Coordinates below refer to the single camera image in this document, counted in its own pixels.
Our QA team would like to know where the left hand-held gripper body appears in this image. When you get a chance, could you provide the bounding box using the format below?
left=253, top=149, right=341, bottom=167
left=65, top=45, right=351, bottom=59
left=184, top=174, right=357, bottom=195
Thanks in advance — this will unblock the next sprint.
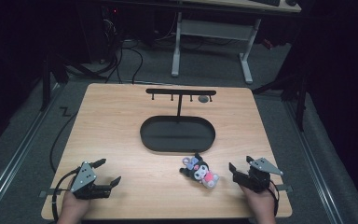
left=70, top=161, right=112, bottom=201

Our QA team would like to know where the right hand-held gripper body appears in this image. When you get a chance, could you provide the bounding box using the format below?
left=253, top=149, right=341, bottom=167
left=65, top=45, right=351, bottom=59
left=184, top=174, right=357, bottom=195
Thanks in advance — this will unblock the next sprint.
left=232, top=157, right=284, bottom=193

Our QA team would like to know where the black plush keychain toy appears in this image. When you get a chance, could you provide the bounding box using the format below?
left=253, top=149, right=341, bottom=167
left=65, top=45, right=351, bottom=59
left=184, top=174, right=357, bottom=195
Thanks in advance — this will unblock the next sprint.
left=179, top=152, right=221, bottom=189

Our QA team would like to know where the black hook stand with tray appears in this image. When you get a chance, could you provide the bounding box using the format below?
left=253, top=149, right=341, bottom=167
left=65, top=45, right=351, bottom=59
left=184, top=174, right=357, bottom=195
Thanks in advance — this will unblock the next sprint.
left=139, top=88, right=217, bottom=154

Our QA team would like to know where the person's right hand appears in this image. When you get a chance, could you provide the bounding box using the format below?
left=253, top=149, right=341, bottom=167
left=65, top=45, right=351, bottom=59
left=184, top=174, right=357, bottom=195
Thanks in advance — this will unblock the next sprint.
left=239, top=181, right=278, bottom=224

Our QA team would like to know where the person's left hand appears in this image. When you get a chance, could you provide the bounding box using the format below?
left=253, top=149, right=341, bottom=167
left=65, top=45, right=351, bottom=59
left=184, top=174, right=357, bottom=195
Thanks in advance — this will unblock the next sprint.
left=56, top=178, right=92, bottom=224

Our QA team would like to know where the black metal stand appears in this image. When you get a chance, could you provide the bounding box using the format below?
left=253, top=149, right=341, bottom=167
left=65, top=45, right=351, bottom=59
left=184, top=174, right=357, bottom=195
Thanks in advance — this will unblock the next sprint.
left=251, top=70, right=312, bottom=133
left=39, top=51, right=72, bottom=113

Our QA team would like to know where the white-legged desk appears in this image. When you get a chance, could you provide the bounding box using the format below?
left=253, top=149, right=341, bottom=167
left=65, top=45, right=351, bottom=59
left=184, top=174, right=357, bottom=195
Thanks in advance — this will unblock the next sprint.
left=170, top=0, right=303, bottom=85

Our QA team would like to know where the black keyboard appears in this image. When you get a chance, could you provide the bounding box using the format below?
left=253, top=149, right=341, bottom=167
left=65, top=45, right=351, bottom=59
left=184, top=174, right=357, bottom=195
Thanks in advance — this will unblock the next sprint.
left=249, top=0, right=282, bottom=7

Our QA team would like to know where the grey flat bracket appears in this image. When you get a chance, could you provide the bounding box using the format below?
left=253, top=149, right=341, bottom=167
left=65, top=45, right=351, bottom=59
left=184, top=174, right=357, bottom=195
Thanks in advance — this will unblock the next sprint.
left=274, top=183, right=294, bottom=192
left=38, top=188, right=73, bottom=199

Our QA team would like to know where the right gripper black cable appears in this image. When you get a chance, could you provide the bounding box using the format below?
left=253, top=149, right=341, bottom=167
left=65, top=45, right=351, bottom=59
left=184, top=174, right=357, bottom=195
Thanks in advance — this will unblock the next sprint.
left=265, top=181, right=281, bottom=218

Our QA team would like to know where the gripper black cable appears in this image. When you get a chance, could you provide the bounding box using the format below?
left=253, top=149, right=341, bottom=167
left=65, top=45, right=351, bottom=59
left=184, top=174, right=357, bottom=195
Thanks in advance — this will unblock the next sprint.
left=265, top=181, right=281, bottom=218
left=51, top=167, right=82, bottom=223

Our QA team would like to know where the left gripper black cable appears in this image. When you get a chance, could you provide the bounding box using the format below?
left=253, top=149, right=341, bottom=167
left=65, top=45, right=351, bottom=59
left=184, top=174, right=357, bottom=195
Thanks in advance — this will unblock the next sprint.
left=51, top=167, right=82, bottom=223

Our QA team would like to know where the black floor cable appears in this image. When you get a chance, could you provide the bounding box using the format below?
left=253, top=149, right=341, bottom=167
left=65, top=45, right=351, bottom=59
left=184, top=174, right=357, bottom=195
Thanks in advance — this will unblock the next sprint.
left=48, top=110, right=80, bottom=175

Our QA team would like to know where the metal floor rail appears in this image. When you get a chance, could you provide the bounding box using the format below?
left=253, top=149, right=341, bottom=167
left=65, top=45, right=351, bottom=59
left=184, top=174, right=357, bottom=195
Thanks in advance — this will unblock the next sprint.
left=0, top=83, right=63, bottom=217
left=283, top=100, right=345, bottom=224

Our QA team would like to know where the bundle of black cables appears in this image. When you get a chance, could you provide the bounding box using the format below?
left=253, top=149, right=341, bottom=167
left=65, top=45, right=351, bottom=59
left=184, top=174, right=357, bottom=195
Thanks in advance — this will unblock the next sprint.
left=98, top=36, right=146, bottom=86

